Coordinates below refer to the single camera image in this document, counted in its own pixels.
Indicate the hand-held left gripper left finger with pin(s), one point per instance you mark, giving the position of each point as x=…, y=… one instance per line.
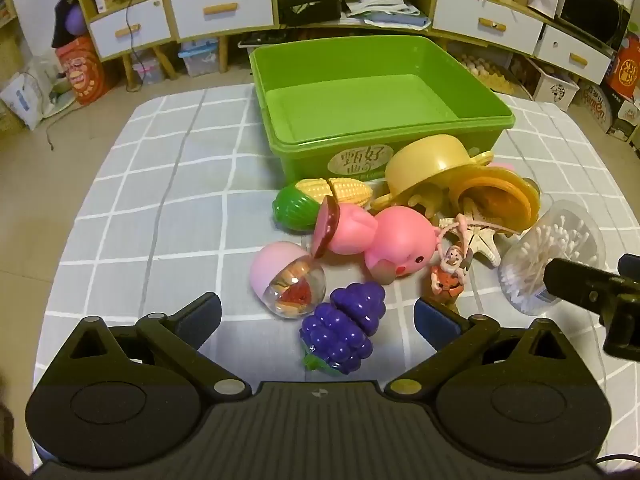
x=201, y=311

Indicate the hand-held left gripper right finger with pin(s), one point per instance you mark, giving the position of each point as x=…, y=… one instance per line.
x=434, y=321

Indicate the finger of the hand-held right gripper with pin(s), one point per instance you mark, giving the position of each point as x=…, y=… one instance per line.
x=631, y=266
x=580, y=282

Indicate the clear cotton swab container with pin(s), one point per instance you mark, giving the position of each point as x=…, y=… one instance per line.
x=550, y=245

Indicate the small dwarf figurine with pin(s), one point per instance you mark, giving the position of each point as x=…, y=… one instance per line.
x=450, y=272

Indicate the pink clear capsule toy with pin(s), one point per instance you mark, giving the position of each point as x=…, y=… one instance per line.
x=272, y=270

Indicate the pink pig toy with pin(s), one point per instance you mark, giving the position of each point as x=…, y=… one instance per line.
x=390, y=240

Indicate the beige starfish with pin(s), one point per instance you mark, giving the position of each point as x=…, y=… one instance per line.
x=482, y=242

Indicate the purple toy grapes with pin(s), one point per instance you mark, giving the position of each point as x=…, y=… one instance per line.
x=335, y=332

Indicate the orange yellow toy fruit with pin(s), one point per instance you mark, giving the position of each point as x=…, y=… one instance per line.
x=505, y=197

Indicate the green plastic storage box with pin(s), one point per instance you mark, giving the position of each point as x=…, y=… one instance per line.
x=350, y=105

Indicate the grey checkered tablecloth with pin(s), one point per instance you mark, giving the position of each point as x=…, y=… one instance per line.
x=165, y=200

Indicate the large olive toy octopus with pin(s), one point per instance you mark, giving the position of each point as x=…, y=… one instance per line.
x=430, y=200

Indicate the toy corn cob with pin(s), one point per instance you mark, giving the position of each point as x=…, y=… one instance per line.
x=345, y=191

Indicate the round printed tin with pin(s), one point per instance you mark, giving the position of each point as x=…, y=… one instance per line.
x=596, y=107

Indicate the red gift box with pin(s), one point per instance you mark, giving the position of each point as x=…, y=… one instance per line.
x=624, y=72

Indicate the white printed cardboard box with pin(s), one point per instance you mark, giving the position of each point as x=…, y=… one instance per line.
x=555, y=85

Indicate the white cabinet drawer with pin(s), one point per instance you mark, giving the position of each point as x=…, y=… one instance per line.
x=130, y=27
x=220, y=10
x=575, y=55
x=487, y=15

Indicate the egg tray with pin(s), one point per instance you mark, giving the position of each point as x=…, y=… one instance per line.
x=482, y=70

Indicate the clear bin with pink contents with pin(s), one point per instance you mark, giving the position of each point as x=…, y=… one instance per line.
x=149, y=71

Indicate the clear bin with blue lid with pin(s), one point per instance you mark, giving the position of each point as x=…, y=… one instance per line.
x=200, y=60

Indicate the black microwave oven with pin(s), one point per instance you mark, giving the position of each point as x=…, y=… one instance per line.
x=595, y=10

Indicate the orange red printed box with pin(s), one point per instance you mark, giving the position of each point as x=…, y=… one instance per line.
x=82, y=72

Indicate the white plastic bag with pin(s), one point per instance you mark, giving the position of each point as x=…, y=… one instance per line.
x=22, y=100

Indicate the black flat keyboard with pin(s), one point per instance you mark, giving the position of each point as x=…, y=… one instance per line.
x=262, y=38

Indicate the wooden cabinet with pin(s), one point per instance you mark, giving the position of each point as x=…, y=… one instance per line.
x=300, y=30

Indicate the pile of folded cloths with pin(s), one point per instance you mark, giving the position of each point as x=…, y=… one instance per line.
x=385, y=7

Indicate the purple ball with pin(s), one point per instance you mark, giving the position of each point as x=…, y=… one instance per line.
x=74, y=20

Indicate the black bag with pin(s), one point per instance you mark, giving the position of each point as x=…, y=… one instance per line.
x=307, y=2

